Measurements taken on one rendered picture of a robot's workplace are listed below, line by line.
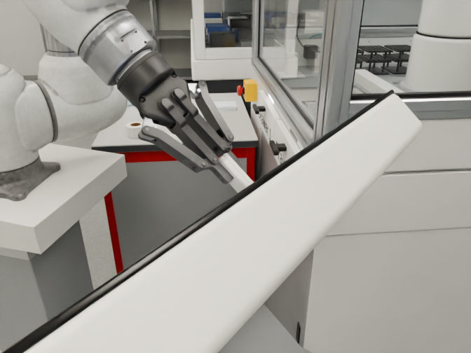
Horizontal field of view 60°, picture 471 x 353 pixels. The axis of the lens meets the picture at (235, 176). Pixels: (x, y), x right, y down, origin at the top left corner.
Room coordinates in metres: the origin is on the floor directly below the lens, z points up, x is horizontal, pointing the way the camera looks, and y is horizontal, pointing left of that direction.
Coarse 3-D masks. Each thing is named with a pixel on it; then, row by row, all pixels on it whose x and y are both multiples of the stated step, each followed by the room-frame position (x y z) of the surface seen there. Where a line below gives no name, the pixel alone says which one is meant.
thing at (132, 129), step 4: (128, 124) 1.40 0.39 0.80; (132, 124) 1.41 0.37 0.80; (136, 124) 1.41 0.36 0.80; (140, 124) 1.40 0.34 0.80; (128, 128) 1.37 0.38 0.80; (132, 128) 1.36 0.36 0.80; (136, 128) 1.36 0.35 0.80; (140, 128) 1.37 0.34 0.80; (128, 132) 1.37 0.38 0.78; (132, 132) 1.36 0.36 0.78; (136, 132) 1.36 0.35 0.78; (128, 136) 1.37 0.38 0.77; (132, 136) 1.36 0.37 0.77; (136, 136) 1.36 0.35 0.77
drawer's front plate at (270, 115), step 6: (264, 96) 1.31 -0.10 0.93; (258, 102) 1.40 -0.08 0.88; (264, 102) 1.27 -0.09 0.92; (270, 102) 1.24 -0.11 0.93; (270, 108) 1.19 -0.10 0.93; (258, 114) 1.39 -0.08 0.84; (264, 114) 1.26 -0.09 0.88; (270, 114) 1.16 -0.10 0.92; (276, 114) 1.13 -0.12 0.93; (264, 120) 1.26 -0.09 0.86; (270, 120) 1.16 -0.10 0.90; (270, 126) 1.16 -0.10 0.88; (264, 132) 1.25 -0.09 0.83
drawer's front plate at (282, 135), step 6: (276, 120) 1.07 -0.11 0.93; (276, 126) 1.07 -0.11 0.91; (282, 126) 1.03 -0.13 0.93; (276, 132) 1.06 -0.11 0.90; (282, 132) 0.98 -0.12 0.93; (288, 132) 0.98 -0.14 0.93; (276, 138) 1.06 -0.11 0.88; (282, 138) 0.98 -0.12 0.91; (288, 138) 0.94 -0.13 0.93; (288, 144) 0.91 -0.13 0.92; (294, 144) 0.90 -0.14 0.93; (288, 150) 0.91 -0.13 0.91; (294, 150) 0.87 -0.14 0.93; (276, 156) 1.05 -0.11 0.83; (282, 156) 0.97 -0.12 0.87; (288, 156) 0.91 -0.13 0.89
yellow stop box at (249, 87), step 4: (244, 80) 1.60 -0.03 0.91; (248, 80) 1.60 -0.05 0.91; (252, 80) 1.60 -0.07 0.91; (244, 84) 1.58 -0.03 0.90; (248, 84) 1.55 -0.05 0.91; (252, 84) 1.55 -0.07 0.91; (256, 84) 1.55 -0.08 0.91; (244, 88) 1.57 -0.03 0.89; (248, 88) 1.54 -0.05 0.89; (252, 88) 1.55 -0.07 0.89; (256, 88) 1.55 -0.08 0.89; (244, 92) 1.57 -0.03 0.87; (248, 92) 1.54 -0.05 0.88; (252, 92) 1.55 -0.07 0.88; (256, 92) 1.55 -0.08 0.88; (244, 96) 1.58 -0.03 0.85; (248, 96) 1.54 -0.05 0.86; (252, 96) 1.55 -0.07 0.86; (256, 96) 1.55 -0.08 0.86; (248, 100) 1.55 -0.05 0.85; (252, 100) 1.55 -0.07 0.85; (256, 100) 1.55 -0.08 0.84
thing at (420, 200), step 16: (256, 80) 1.58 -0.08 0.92; (288, 128) 1.00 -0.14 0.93; (384, 176) 0.72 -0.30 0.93; (400, 176) 0.72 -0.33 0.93; (416, 176) 0.73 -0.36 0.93; (432, 176) 0.73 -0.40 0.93; (448, 176) 0.73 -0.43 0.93; (464, 176) 0.74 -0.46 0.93; (368, 192) 0.72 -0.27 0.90; (384, 192) 0.72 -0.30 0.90; (400, 192) 0.73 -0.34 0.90; (416, 192) 0.73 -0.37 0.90; (432, 192) 0.73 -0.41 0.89; (448, 192) 0.74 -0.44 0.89; (464, 192) 0.74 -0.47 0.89; (352, 208) 0.72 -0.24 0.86; (368, 208) 0.72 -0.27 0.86; (384, 208) 0.72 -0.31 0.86; (400, 208) 0.73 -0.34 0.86; (416, 208) 0.73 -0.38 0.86; (432, 208) 0.73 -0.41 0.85; (448, 208) 0.74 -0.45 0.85; (464, 208) 0.74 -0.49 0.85; (336, 224) 0.71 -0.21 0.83; (352, 224) 0.72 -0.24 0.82; (368, 224) 0.72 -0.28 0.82; (384, 224) 0.72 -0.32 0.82; (400, 224) 0.73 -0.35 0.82; (416, 224) 0.73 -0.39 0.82; (432, 224) 0.73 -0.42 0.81; (448, 224) 0.74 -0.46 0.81; (464, 224) 0.74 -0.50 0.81
